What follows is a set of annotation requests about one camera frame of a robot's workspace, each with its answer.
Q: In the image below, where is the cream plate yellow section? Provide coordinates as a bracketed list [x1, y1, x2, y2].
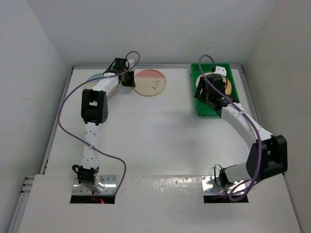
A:
[195, 75, 232, 95]

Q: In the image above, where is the cream plate blue section back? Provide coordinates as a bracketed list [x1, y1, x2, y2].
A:
[83, 73, 119, 98]

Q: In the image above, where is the cream plate pink section back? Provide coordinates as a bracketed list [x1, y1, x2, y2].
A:
[134, 69, 166, 97]

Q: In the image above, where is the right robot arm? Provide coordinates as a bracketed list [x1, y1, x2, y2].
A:
[194, 73, 288, 187]

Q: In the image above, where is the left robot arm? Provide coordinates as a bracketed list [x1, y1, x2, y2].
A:
[72, 58, 136, 188]

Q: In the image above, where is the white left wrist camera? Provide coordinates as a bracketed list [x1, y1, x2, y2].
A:
[127, 59, 135, 68]

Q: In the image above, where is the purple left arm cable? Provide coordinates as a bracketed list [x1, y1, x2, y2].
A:
[57, 51, 141, 196]

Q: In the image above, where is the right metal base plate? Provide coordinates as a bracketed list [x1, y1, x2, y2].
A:
[201, 176, 246, 196]

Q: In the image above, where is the metal base plate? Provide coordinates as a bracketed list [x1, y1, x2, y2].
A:
[201, 176, 246, 196]
[71, 175, 117, 196]

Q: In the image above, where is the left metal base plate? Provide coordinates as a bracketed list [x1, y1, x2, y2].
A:
[71, 175, 117, 196]

